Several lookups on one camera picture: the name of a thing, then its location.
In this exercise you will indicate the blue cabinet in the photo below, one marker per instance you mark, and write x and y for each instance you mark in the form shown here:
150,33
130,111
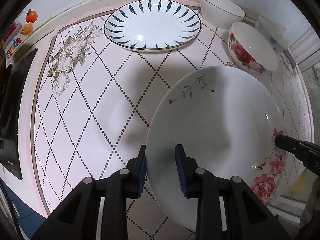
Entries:
20,217

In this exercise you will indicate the white plate with blue leaves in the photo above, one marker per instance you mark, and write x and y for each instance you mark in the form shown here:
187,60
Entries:
152,25

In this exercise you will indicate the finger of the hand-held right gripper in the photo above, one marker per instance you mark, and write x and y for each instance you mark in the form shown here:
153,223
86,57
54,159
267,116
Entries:
287,143

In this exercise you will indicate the white plate with pink flowers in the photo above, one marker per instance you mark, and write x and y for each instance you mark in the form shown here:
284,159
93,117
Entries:
212,120

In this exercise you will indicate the colourful letters wall sticker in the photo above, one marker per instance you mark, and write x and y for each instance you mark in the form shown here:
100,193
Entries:
13,47

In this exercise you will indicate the white bowl with blue dots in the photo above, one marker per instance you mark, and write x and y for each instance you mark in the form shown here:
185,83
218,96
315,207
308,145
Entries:
271,33

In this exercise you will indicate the white bowl with dark rim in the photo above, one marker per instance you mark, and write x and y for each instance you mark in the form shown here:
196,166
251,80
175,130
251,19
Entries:
220,17

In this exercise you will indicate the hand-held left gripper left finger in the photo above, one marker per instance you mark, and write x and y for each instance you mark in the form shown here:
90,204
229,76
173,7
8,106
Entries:
141,175

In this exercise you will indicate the white window frame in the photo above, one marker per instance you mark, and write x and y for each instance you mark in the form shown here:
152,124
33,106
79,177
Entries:
303,43

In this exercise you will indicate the black induction cooker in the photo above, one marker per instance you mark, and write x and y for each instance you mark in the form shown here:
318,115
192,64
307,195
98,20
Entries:
12,100

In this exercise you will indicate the white bowl with red roses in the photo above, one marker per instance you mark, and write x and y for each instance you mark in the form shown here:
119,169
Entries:
240,52

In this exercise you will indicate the red wall sticker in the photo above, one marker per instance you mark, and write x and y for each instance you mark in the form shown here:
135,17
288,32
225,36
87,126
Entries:
11,31

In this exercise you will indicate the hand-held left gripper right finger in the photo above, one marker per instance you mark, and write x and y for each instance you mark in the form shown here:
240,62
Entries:
180,175

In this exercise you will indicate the orange fruit wall sticker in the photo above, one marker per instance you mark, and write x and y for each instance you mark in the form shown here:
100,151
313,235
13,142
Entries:
31,16

